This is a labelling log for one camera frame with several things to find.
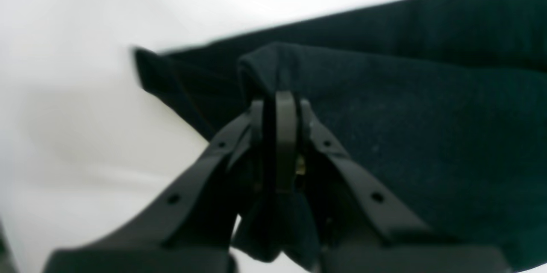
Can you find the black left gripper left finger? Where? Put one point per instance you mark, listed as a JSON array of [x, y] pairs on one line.
[[187, 228]]

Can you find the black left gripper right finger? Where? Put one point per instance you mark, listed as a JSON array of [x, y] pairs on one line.
[[365, 227]]

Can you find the black printed T-shirt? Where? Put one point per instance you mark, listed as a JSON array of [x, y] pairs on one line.
[[443, 100]]

